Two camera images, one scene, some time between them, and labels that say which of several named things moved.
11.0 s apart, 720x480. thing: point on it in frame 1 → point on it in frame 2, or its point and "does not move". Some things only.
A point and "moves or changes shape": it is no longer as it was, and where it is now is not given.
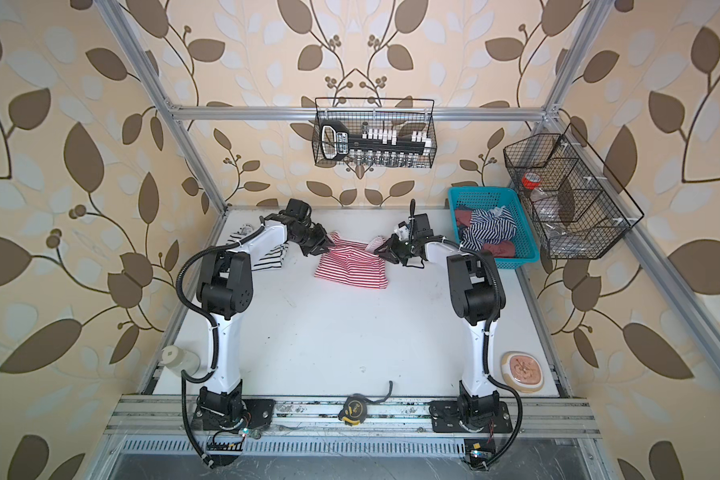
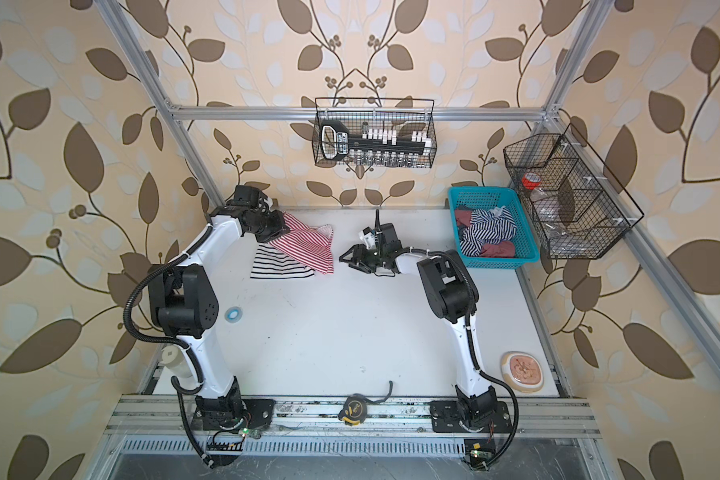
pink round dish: x=522 y=372 does not move
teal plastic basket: x=486 y=197 does not move
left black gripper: x=321 y=239 → x=279 y=225
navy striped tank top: x=488 y=226 does not move
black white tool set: x=376 y=147 does not move
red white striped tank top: x=353 y=262 moves or changes shape
